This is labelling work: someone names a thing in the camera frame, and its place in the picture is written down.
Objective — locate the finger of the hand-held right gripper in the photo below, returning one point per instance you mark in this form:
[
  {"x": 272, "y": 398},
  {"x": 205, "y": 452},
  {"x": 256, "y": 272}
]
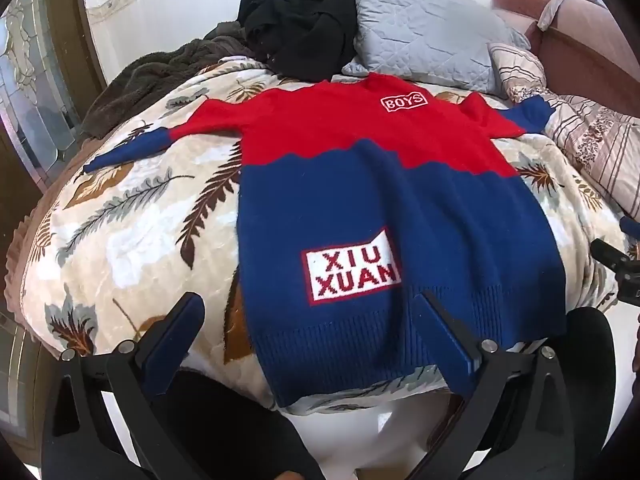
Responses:
[
  {"x": 631, "y": 225},
  {"x": 611, "y": 256}
]

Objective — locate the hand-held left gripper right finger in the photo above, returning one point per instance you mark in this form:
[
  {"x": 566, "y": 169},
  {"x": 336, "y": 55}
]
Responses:
[{"x": 450, "y": 340}]

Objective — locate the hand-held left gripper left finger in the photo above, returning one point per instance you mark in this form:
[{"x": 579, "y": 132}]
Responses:
[{"x": 175, "y": 332}]

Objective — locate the red and blue knit sweater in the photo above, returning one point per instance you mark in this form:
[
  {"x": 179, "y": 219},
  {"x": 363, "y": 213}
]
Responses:
[{"x": 380, "y": 200}]

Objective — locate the leaf print blanket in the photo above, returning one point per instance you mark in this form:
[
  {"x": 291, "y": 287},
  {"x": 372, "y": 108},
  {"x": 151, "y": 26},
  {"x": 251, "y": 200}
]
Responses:
[{"x": 145, "y": 220}]

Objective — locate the pink headboard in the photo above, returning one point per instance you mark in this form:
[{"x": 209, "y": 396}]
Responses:
[{"x": 580, "y": 35}]

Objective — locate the brown fuzzy blanket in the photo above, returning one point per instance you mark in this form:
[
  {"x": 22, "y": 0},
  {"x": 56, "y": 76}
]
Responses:
[{"x": 150, "y": 80}]

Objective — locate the glass panel door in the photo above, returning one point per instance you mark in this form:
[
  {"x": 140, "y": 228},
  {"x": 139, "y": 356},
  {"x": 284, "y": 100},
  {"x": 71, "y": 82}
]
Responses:
[{"x": 30, "y": 90}]

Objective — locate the grey quilted pillow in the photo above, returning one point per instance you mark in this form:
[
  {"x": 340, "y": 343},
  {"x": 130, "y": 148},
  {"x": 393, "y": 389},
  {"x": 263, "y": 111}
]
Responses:
[{"x": 430, "y": 25}]

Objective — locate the black cloth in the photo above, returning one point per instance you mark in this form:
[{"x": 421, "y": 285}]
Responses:
[{"x": 295, "y": 15}]

